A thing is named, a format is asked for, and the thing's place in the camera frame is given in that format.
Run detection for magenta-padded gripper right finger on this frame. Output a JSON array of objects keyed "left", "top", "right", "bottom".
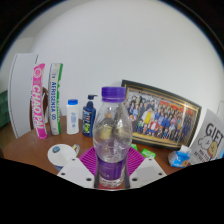
[{"left": 124, "top": 146, "right": 168, "bottom": 189}]

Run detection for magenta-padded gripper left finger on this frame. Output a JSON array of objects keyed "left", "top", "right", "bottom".
[{"left": 56, "top": 146, "right": 101, "bottom": 189}]

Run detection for pink shuttlecock tube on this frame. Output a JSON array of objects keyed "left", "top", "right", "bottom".
[{"left": 32, "top": 63, "right": 48, "bottom": 140}]

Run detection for dark green crate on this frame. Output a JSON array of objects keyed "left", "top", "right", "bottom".
[{"left": 0, "top": 89, "right": 10, "bottom": 129}]

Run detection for white blue patterned paper cup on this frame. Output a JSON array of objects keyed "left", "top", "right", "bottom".
[{"left": 47, "top": 143, "right": 81, "bottom": 172}]

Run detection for framed group photo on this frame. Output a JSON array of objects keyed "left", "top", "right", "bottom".
[{"left": 120, "top": 79, "right": 203, "bottom": 150}]

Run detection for white paper gift bag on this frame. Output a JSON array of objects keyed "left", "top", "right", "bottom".
[{"left": 188, "top": 101, "right": 224, "bottom": 164}]

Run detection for blue tissue pack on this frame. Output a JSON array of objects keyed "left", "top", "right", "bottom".
[{"left": 167, "top": 144, "right": 193, "bottom": 168}]

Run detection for dark blue pump bottle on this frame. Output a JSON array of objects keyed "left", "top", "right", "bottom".
[{"left": 81, "top": 94, "right": 99, "bottom": 138}]

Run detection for white refrigerator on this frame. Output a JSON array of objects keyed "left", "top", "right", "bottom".
[{"left": 7, "top": 53, "right": 39, "bottom": 139}]

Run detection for white green shuttlecock tube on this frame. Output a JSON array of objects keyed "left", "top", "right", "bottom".
[{"left": 48, "top": 62, "right": 64, "bottom": 136}]

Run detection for white blue-capped lotion bottle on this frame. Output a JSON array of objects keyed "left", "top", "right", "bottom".
[{"left": 65, "top": 98, "right": 80, "bottom": 135}]

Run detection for clear purple-capped water bottle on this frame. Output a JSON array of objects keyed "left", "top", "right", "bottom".
[{"left": 92, "top": 86, "right": 134, "bottom": 189}]

